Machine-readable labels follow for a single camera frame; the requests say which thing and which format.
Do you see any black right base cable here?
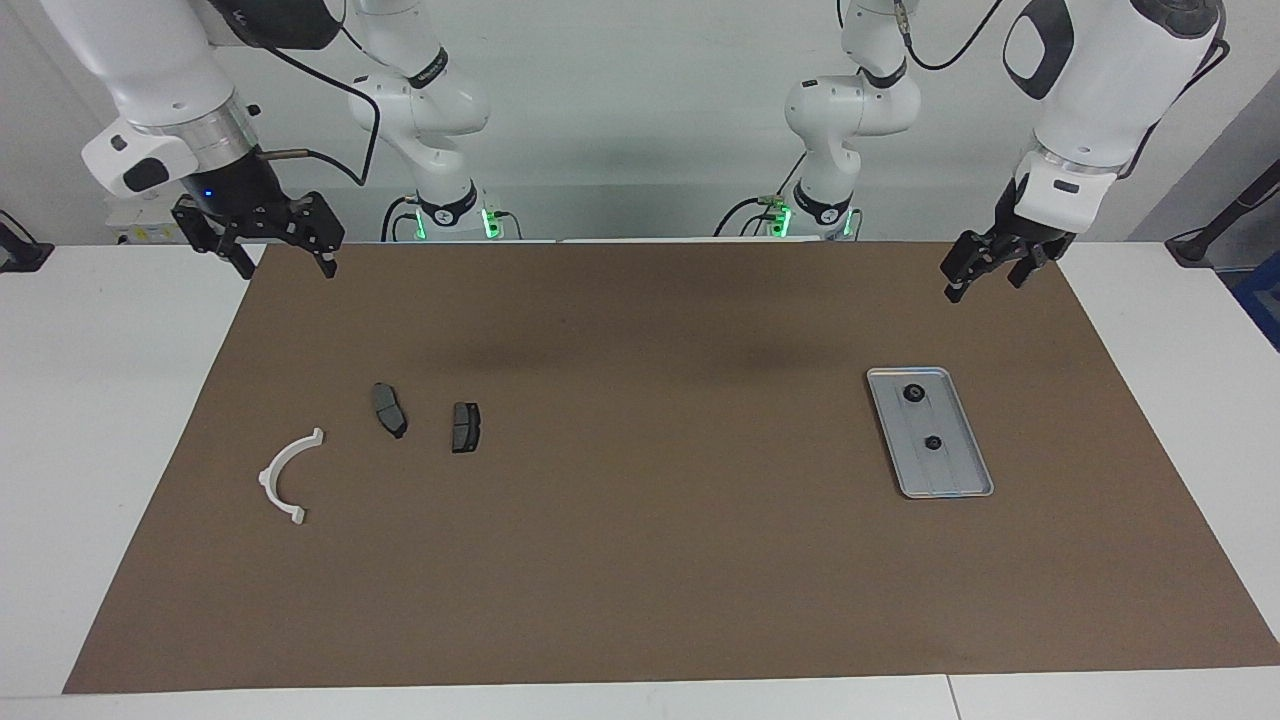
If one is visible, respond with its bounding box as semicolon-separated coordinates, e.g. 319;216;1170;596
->
380;195;421;243

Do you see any black base cable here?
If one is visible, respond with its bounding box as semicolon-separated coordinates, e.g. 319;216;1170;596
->
713;150;809;238
380;195;421;243

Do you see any black left base cable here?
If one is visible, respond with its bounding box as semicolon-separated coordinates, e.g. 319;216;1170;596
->
713;150;809;238

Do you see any blue crate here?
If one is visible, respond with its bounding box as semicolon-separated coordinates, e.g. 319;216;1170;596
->
1232;255;1280;351

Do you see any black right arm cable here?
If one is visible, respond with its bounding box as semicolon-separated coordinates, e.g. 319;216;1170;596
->
255;20;383;188

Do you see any silver metal tray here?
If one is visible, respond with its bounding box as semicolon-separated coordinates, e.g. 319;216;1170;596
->
866;366;995;499

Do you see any black table clamp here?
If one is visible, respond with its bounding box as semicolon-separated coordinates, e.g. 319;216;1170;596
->
0;210;53;273

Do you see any brown table mat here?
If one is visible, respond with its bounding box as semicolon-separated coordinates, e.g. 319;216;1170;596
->
62;240;1280;694

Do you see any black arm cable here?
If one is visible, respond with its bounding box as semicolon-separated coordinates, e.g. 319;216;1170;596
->
255;20;383;188
893;0;1006;73

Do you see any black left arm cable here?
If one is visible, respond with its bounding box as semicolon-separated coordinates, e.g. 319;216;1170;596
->
893;0;1006;73

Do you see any white semicircular bracket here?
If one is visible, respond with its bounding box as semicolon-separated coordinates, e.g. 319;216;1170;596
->
258;428;326;526

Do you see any black stand with foot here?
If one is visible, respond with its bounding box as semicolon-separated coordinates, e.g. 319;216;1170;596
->
1165;160;1280;268

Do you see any curved dark brake pad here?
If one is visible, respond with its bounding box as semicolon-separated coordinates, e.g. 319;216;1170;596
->
372;382;409;440

